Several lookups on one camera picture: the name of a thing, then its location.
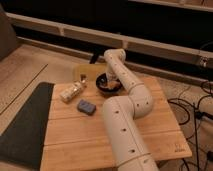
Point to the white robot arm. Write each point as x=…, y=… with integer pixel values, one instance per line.
x=119, y=113

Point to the blue sponge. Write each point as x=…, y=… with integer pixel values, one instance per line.
x=86, y=107

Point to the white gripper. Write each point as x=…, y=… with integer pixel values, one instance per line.
x=111, y=76

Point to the black bowl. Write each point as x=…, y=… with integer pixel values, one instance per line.
x=107, y=87

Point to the wooden table board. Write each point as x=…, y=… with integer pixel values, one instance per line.
x=76, y=141

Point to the dark grey floor mat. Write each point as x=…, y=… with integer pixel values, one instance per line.
x=23, y=140

